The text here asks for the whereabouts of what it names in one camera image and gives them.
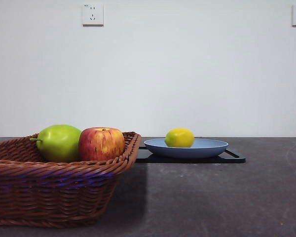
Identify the yellow lemon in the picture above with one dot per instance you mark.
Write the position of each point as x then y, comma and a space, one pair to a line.
179, 137

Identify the blue plate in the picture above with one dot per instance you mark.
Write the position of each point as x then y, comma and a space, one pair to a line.
187, 151

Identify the brown wicker basket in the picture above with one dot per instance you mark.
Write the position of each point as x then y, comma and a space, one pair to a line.
54, 192

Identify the red apple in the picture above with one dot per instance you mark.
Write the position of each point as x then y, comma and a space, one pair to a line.
101, 144

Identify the green apple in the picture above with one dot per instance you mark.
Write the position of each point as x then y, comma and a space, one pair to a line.
59, 143

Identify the black tray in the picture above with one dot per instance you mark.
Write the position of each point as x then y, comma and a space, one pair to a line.
233, 158

